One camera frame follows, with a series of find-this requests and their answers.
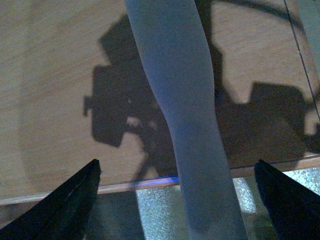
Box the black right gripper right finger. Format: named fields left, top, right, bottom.
left=254, top=159, right=320, bottom=240

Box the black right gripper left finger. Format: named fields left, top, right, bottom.
left=0, top=159, right=101, bottom=240

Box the wooden nightstand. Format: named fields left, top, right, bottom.
left=0, top=0, right=320, bottom=205

